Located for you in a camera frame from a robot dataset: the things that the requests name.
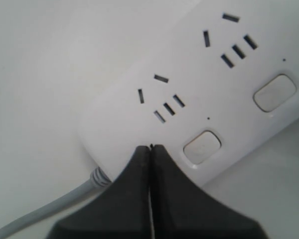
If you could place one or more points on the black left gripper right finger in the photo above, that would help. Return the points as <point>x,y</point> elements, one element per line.
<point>181,210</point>

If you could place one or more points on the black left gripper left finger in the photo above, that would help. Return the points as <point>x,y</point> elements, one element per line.
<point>121,212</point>

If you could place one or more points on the white five-outlet power strip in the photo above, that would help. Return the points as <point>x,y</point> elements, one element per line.
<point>220,84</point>

